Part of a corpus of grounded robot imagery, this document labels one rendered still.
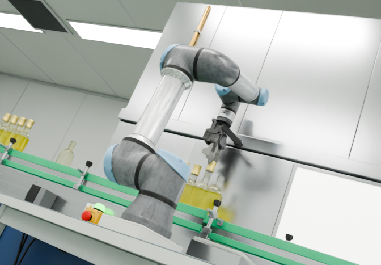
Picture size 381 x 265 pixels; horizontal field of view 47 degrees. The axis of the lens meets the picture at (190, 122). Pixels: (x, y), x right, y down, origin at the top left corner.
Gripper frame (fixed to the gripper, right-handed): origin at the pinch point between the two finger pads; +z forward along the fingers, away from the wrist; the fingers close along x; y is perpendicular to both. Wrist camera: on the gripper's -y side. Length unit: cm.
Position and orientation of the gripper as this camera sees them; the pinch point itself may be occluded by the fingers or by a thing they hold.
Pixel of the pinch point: (212, 163)
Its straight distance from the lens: 186.4
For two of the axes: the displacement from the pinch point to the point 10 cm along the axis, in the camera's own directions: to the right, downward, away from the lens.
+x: -3.3, -4.6, -8.2
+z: -3.7, 8.7, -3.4
